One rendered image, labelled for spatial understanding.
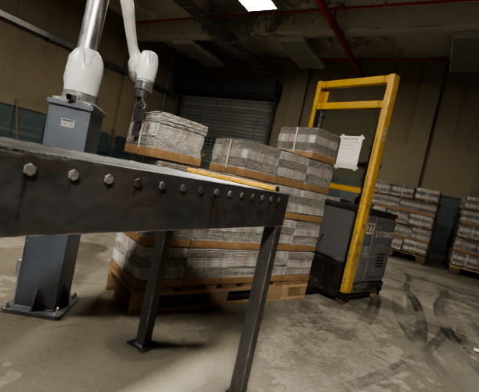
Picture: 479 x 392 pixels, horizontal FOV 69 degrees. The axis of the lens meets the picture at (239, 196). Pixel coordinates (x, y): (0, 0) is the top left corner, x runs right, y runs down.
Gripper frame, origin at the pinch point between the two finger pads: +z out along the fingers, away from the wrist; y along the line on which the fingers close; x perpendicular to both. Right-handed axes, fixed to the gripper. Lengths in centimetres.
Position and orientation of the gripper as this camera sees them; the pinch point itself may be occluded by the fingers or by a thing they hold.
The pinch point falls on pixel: (135, 129)
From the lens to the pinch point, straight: 196.3
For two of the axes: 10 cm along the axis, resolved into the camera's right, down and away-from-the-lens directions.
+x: -7.5, -1.2, -6.5
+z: -2.0, 9.8, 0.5
